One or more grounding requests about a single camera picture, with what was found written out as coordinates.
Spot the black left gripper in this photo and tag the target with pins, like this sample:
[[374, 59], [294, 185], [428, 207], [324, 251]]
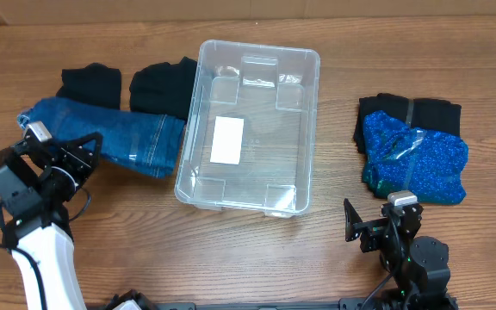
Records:
[[63, 154]]

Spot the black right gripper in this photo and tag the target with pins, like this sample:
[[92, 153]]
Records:
[[370, 229]]

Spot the blue jeans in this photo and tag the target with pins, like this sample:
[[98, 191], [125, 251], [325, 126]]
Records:
[[148, 144]]

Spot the blue sparkly garment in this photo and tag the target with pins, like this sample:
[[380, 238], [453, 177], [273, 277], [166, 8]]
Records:
[[426, 162]]

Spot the black cloth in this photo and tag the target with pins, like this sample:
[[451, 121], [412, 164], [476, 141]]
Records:
[[427, 113]]

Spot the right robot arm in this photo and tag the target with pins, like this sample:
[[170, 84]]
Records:
[[417, 267]]

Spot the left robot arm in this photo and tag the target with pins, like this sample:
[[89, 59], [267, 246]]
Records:
[[37, 178]]

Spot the black folded sock left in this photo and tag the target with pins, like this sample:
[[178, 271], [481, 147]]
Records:
[[95, 84]]

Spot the black folded sock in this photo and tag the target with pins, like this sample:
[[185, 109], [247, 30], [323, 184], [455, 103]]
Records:
[[95, 84], [164, 89]]

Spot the black folded sock right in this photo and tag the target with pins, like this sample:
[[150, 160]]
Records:
[[164, 89]]

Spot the clear plastic storage bin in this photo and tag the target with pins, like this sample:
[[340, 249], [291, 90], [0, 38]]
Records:
[[274, 89]]

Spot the white label in bin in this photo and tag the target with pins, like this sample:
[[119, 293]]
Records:
[[227, 140]]

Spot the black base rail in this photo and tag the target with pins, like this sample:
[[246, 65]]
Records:
[[136, 300]]

